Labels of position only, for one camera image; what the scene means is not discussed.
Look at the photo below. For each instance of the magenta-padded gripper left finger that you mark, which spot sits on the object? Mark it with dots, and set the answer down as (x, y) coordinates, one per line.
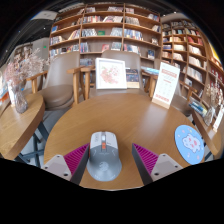
(76, 160)

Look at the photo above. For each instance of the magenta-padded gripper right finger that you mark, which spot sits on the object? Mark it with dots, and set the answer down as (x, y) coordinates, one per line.
(146, 160)

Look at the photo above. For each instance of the grey and white computer mouse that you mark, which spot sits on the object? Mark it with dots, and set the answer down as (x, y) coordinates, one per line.
(104, 160)

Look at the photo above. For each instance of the round blue cartoon mouse pad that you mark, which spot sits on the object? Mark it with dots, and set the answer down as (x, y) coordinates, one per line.
(189, 145)

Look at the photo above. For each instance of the beige armchair with wooden arms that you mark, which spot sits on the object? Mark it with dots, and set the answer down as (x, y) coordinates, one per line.
(181, 105)
(121, 58)
(58, 91)

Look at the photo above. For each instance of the round wooden side table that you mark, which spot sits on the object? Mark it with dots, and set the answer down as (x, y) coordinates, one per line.
(208, 131)
(16, 126)

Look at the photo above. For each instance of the stack of colourful books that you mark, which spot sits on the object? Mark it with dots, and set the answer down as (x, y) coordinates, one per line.
(198, 108)

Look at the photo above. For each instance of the white sign card, wooden base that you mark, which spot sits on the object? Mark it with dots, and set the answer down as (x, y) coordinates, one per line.
(165, 85)

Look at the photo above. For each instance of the glass vase with pink flowers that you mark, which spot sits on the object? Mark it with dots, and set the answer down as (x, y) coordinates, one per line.
(20, 101)

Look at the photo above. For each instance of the dark upright book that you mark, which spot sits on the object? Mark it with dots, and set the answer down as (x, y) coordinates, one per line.
(132, 78)

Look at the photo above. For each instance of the small white sign card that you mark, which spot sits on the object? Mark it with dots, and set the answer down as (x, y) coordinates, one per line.
(219, 119)
(10, 95)

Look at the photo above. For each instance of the stack of blue books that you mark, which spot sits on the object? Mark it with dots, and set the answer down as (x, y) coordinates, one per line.
(150, 70)

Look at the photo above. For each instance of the white framed floral picture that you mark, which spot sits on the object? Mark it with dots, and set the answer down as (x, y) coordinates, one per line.
(111, 73)

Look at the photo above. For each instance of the low colourful book display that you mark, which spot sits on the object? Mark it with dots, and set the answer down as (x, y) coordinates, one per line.
(3, 93)

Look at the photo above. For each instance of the distant wooden bookshelf unit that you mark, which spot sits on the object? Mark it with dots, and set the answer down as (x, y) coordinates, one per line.
(23, 51)

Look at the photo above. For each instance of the wide wooden bookshelf unit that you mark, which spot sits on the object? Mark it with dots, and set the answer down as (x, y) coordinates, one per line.
(100, 30)

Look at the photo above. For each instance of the white hanging ceiling panel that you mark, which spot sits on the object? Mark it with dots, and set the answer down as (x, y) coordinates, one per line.
(45, 15)

